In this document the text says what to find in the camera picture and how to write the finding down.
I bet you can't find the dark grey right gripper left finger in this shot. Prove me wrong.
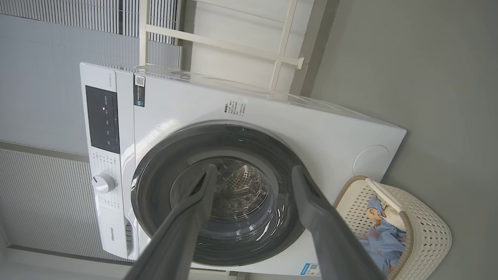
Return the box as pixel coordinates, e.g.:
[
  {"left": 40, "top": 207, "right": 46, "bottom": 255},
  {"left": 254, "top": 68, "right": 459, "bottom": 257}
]
[{"left": 124, "top": 164, "right": 217, "bottom": 280}]

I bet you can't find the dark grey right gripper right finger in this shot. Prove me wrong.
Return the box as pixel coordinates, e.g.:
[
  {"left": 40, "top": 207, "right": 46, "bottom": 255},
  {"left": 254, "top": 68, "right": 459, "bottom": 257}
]
[{"left": 292, "top": 166, "right": 386, "bottom": 280}]

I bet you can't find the blue cartoon print garment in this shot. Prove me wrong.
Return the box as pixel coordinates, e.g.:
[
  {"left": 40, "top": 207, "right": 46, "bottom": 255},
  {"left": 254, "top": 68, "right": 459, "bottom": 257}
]
[{"left": 360, "top": 227, "right": 407, "bottom": 275}]

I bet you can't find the washer door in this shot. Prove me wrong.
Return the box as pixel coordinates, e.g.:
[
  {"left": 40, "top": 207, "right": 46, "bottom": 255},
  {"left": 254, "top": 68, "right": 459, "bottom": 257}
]
[{"left": 131, "top": 124, "right": 308, "bottom": 267}]

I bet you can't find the white plastic control knob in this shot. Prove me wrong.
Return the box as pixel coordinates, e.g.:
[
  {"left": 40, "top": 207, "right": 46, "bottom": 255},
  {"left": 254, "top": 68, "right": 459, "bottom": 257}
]
[{"left": 92, "top": 173, "right": 116, "bottom": 194}]

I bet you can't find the white front-load washing machine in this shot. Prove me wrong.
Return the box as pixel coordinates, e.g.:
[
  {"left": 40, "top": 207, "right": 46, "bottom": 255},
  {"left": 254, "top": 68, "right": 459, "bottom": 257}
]
[{"left": 80, "top": 62, "right": 407, "bottom": 277}]

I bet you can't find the blue white energy label sticker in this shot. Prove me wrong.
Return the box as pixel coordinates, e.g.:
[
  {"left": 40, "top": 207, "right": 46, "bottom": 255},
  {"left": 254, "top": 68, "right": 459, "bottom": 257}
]
[{"left": 300, "top": 263, "right": 321, "bottom": 277}]

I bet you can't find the cream perforated laundry basket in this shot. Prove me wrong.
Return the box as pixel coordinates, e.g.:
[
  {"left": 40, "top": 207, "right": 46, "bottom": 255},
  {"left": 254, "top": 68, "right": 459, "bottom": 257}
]
[{"left": 334, "top": 176, "right": 452, "bottom": 280}]

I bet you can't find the white metal railing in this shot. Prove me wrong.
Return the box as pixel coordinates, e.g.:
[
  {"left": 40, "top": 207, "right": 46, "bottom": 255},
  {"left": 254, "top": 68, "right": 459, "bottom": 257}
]
[{"left": 139, "top": 0, "right": 305, "bottom": 94}]

